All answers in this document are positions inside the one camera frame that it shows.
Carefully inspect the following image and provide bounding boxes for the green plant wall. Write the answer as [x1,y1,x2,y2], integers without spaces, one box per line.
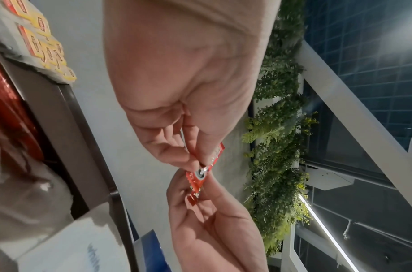
[241,0,319,259]

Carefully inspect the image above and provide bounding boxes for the red Nescafe coffee sachets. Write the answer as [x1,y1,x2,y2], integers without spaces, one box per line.
[0,53,47,171]

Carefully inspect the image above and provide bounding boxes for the large glass window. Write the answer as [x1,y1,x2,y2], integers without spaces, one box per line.
[293,0,412,272]

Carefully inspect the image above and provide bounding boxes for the white sugar sachets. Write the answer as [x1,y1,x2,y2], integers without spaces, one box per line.
[0,132,134,272]

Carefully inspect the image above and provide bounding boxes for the person's left hand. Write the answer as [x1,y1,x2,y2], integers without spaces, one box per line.
[103,0,282,172]

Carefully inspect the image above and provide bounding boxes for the red coffee sachet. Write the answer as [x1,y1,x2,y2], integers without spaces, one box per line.
[185,142,226,205]

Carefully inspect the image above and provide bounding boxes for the person's right hand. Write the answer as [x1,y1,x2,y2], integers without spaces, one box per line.
[166,167,270,272]

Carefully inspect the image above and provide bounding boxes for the brown plastic tray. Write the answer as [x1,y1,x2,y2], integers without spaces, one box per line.
[0,39,123,216]

